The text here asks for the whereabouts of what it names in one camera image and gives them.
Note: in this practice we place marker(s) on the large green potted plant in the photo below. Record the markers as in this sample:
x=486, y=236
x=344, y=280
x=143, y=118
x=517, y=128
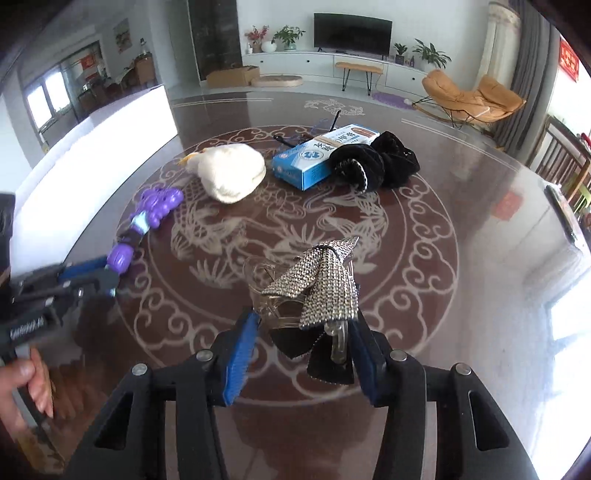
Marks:
x=430, y=55

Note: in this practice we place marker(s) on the small wooden bench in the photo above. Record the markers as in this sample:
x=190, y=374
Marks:
x=370, y=71

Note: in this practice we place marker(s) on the small dark potted plant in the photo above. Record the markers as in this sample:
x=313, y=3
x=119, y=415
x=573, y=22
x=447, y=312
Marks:
x=400, y=51

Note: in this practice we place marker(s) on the dark wooden chair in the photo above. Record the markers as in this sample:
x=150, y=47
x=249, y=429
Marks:
x=563, y=158

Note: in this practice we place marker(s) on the round white vase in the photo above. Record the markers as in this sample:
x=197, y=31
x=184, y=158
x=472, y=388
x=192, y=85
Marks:
x=268, y=46

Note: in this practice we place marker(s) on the purple floor mat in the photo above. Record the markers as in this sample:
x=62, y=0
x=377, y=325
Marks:
x=392, y=100

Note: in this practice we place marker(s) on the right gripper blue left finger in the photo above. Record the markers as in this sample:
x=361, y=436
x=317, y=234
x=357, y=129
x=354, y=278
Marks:
x=127, y=438

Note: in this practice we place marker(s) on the blue white carton box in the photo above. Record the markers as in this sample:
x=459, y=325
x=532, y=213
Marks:
x=306, y=164

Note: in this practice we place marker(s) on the left bare hand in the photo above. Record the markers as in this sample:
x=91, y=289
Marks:
x=32, y=374

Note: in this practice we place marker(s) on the red window decoration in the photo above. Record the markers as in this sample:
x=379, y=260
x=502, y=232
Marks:
x=568, y=60

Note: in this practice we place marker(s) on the wooden side cabinet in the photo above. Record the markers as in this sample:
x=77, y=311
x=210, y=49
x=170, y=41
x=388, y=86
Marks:
x=145, y=70

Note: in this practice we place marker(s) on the red flower vase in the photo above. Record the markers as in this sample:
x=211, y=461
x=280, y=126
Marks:
x=255, y=37

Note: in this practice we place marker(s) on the cream knitted pouch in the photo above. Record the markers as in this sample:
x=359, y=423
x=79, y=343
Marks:
x=228, y=172

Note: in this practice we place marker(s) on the white tv cabinet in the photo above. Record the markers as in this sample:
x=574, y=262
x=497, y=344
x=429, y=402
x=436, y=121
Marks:
x=318, y=66

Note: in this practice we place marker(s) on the grey curtain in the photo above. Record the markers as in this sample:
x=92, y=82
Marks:
x=533, y=81

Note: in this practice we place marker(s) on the black flat television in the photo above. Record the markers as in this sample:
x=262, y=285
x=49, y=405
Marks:
x=354, y=33

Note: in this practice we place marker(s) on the brown cardboard box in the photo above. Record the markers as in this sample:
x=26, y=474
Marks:
x=233, y=77

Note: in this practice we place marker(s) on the clear black glasses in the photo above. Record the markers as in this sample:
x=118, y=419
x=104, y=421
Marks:
x=324, y=126

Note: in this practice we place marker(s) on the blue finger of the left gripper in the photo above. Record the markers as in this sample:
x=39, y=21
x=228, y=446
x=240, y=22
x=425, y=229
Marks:
x=83, y=267
x=90, y=281

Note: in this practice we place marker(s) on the purple blue flower toy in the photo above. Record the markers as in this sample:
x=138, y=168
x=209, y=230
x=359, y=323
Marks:
x=154, y=205

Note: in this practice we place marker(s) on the dark glass display cabinet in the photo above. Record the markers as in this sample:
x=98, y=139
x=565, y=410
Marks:
x=215, y=35

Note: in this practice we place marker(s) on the round beige floor mat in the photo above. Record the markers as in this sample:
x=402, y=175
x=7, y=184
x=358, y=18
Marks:
x=273, y=81

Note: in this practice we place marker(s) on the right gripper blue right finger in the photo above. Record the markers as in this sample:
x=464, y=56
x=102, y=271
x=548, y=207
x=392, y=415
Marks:
x=475, y=440

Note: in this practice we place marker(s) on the framed wall painting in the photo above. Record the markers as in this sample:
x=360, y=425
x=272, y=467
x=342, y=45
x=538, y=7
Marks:
x=122, y=35

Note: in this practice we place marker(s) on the orange lounge chair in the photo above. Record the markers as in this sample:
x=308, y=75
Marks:
x=489, y=103

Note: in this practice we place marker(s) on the white cardboard storage box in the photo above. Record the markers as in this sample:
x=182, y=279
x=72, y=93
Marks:
x=73, y=181

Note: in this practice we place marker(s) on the green plant white pot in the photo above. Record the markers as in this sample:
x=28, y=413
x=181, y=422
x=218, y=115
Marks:
x=288, y=36

